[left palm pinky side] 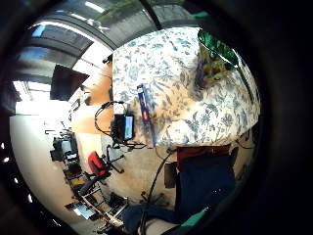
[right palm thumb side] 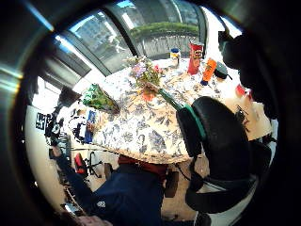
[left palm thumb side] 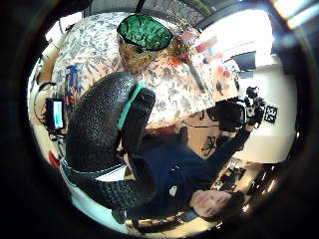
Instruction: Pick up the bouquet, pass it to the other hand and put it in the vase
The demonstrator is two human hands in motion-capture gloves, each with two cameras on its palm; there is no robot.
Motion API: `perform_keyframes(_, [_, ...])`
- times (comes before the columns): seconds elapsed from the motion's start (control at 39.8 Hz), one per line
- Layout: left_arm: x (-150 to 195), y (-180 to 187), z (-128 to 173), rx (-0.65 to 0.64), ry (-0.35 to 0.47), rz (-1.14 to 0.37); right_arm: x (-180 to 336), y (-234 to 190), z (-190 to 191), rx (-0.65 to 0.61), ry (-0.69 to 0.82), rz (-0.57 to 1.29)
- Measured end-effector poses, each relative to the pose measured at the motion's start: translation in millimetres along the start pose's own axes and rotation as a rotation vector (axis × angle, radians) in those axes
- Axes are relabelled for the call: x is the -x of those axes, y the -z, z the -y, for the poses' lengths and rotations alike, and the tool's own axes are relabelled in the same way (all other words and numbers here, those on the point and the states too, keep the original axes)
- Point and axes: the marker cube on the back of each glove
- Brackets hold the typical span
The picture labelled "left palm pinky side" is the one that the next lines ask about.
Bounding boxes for blue floral tablecloth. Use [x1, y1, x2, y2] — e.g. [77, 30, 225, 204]
[112, 26, 262, 149]

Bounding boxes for the person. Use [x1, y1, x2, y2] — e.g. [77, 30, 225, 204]
[122, 144, 240, 235]

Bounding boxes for thin green stem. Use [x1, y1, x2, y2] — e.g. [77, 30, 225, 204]
[239, 64, 256, 105]

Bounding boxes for glass vase with green rim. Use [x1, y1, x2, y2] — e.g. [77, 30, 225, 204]
[195, 28, 243, 90]

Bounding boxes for small black box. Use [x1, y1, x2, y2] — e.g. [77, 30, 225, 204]
[163, 163, 179, 190]

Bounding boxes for desk with black equipment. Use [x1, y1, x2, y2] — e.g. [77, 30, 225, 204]
[44, 127, 80, 164]

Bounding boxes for black device with lit screen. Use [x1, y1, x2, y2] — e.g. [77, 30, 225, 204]
[110, 114, 137, 144]

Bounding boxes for long black cable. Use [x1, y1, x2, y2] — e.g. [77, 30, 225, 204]
[139, 148, 175, 235]

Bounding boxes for long blue packet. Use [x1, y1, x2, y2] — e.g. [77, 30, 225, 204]
[136, 83, 157, 149]

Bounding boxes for red office chair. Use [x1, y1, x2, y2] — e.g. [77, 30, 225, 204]
[87, 151, 112, 177]

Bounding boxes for black tripod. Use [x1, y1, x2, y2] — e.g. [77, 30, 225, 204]
[103, 140, 148, 174]

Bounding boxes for black looped cable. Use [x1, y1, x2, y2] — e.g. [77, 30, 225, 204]
[94, 100, 126, 137]

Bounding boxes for black wall panel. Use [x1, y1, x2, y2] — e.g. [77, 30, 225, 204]
[49, 64, 91, 102]

